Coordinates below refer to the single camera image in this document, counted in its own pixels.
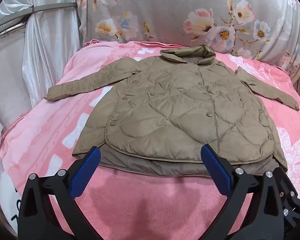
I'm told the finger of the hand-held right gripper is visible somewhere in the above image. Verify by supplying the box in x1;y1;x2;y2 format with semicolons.
274;166;300;231

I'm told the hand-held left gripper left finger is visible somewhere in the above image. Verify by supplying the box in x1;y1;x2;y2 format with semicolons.
17;146;102;240

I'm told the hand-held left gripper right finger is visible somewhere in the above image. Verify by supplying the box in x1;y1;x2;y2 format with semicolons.
201;144;284;240

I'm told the tan quilted jacket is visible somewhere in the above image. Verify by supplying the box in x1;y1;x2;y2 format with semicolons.
44;44;300;178

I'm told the pink blanket with white print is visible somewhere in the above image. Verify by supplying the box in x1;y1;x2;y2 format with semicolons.
0;39;300;240

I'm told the white satin curtain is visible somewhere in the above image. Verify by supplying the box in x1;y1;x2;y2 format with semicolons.
0;0;83;152

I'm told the grey floral bed sheet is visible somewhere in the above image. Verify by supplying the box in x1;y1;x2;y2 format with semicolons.
76;0;300;87

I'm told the curved metal rail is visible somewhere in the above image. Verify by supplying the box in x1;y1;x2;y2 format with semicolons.
0;2;78;40

